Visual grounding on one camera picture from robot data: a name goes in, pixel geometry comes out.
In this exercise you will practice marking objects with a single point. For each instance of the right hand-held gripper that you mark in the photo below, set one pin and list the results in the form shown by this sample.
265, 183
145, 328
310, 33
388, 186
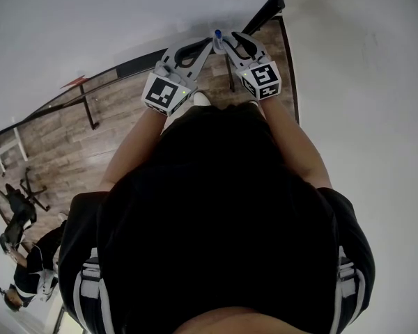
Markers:
261, 78

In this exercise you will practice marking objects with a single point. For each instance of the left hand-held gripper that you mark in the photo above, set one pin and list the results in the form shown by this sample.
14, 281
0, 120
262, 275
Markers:
160, 94

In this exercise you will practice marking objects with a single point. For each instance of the blue-capped whiteboard marker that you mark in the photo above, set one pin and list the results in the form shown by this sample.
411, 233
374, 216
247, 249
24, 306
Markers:
218, 40

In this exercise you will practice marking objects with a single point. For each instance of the person's left forearm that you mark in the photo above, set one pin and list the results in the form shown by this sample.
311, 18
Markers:
132, 148

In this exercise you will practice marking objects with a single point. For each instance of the person's right forearm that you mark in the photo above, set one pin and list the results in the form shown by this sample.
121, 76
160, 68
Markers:
292, 141

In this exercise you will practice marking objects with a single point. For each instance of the black metal stand leg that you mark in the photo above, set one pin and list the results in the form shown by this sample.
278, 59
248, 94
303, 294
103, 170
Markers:
90, 106
230, 71

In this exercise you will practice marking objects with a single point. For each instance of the person's white left shoe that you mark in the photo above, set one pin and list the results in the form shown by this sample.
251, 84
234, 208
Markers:
201, 99

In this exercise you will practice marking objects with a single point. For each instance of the person's white shoe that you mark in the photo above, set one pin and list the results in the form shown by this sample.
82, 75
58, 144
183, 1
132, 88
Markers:
253, 102
201, 99

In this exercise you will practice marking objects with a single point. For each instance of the person's white right shoe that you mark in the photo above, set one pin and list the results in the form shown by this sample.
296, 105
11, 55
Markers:
253, 102

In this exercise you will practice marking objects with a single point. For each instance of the red flat object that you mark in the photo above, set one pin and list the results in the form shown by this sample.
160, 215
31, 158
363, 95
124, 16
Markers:
74, 81

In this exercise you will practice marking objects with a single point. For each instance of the person's black shirt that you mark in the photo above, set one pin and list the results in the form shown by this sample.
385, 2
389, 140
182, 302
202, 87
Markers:
216, 221

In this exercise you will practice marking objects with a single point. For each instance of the black office chair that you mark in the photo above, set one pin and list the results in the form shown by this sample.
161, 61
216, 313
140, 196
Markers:
22, 204

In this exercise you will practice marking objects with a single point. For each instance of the black board frame bar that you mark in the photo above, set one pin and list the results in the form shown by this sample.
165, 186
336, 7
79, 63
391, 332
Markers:
264, 9

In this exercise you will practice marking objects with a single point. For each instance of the white shelf frame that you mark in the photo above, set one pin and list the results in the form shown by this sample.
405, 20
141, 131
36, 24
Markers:
7, 148

